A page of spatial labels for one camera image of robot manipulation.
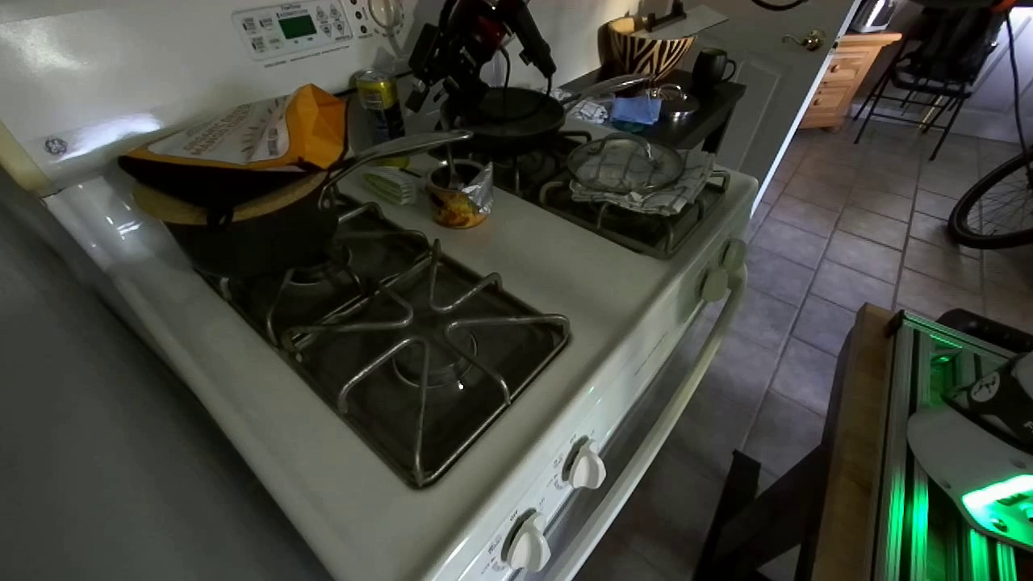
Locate black burner grate under foil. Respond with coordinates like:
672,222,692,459
489,126,737,263

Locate blue sponge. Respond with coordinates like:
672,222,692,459
604,94,670,137

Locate black pot with silver handle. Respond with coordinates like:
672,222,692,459
172,126,478,286

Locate white gas stove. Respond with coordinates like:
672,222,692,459
0,0,761,581

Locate white stove timer dial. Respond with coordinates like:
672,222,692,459
364,0,410,34

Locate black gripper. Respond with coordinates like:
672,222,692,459
406,0,512,124

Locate round wire rack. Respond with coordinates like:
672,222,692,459
568,133,692,198

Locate white stove knob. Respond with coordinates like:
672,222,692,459
499,507,557,577
558,433,611,493
720,236,753,277
699,263,737,304

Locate wooden plank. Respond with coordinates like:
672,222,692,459
810,304,900,581

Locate large black burner grate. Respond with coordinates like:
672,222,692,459
174,198,574,490

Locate black side table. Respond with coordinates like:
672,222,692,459
558,68,750,157

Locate small metal bowl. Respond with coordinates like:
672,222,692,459
632,77,703,133

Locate white oven door handle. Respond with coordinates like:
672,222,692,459
543,286,745,581

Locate tin can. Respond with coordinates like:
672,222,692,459
427,158,499,233

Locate black mug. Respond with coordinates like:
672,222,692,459
692,46,742,94

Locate black stand legs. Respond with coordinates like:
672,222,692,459
692,449,834,581

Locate zebra patterned bowl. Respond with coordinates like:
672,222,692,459
597,11,703,84

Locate black frying pan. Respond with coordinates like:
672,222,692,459
456,76,649,153

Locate wooden cabinet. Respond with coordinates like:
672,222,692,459
800,30,909,137

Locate bicycle wheel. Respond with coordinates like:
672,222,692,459
944,144,1033,251

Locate aluminium frame rails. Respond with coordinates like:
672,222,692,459
876,306,1033,581

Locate black chair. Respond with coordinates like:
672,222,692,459
852,0,1013,165

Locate small white lid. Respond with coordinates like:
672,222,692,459
349,158,424,209

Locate white door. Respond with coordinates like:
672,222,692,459
675,0,868,221

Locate round wooden board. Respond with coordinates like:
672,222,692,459
116,149,333,230

